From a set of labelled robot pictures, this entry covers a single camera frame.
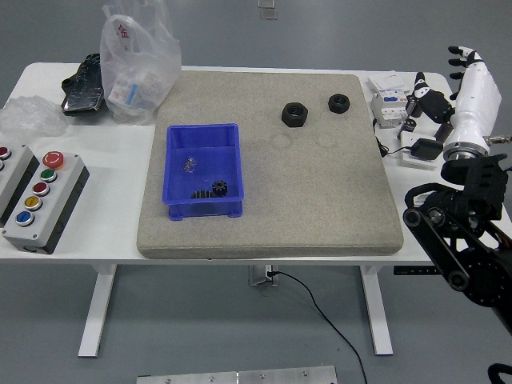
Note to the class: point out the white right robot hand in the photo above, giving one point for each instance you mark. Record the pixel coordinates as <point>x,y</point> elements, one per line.
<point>476,108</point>

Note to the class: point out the small black gear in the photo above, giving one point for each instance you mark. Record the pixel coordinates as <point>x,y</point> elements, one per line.
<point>219,188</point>

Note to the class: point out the large black gear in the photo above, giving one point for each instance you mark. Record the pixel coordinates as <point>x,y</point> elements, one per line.
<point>200,195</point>

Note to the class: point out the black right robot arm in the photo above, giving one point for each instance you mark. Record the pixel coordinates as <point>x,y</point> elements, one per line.
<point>480,184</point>

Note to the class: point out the small black hex nut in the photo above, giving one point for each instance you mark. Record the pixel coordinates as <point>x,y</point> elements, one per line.
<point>332,105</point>

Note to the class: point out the large black hex nut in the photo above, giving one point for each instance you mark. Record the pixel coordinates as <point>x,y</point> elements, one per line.
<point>285,116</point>

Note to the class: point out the blue plastic box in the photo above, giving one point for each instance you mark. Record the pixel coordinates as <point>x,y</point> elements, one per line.
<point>216,168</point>

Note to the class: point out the grey five-button control box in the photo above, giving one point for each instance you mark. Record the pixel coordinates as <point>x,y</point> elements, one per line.
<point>40,224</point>

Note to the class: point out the grey control box, red button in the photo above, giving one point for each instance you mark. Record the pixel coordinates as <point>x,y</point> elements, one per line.
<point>16,168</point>

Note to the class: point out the long black cylindrical capacitor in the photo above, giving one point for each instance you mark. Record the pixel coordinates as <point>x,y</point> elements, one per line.
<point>442,134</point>

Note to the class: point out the black power adapter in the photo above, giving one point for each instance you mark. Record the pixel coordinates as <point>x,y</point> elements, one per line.
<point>427,149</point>

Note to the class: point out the white circuit breaker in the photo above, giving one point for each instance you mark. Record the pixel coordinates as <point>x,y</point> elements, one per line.
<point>386,110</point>

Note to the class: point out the black table control panel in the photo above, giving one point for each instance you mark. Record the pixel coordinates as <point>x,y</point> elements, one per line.
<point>414,270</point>

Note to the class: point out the clear floor fixture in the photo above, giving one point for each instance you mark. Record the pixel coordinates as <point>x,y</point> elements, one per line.
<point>267,11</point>

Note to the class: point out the white table leg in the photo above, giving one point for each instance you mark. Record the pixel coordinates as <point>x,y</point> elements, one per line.
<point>94,320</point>
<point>380,328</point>

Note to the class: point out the small clear packet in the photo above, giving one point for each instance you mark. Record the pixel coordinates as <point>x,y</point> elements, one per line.
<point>189,164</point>

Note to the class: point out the grey-brown felt mat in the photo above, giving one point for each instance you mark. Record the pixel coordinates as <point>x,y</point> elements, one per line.
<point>200,236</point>

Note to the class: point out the white plastic bag with boxes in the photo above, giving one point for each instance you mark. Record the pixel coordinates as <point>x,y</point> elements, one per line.
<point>136,80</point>

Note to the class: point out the silver metal plate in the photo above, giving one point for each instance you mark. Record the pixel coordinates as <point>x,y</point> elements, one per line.
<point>236,377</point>

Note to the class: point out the crumpled clear plastic bag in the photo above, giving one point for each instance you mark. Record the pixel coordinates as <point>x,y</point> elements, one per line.
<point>28,118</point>

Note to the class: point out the metal bracket under table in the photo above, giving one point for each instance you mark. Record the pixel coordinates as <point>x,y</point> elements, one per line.
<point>258,276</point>

